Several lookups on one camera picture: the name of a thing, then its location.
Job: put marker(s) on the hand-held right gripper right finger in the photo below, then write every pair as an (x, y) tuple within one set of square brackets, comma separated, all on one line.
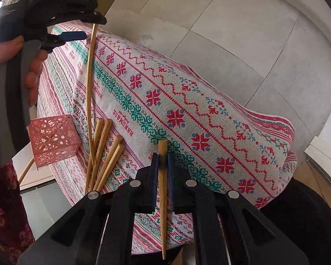
[(171, 182)]

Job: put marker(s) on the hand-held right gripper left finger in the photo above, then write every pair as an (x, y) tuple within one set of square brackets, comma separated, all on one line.
[(154, 180)]

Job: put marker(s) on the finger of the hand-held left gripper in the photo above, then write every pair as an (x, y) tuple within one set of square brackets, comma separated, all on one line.
[(71, 36), (96, 19)]

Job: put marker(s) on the tapered wooden chopstick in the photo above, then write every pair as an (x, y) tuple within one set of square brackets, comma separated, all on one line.
[(115, 154), (113, 147), (26, 171), (87, 88), (163, 226), (98, 127), (106, 131)]

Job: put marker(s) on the pink perforated utensil holder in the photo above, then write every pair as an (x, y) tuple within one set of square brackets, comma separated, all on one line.
[(55, 140)]

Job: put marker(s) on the person's left hand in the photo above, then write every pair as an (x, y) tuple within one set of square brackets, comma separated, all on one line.
[(34, 77)]

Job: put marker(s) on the patterned woven tablecloth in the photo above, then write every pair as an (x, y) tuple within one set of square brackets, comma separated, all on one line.
[(182, 102)]

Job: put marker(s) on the dark cloth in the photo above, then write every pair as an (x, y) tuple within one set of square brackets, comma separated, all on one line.
[(306, 226)]

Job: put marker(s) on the red floral garment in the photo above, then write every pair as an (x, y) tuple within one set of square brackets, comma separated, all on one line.
[(5, 212)]

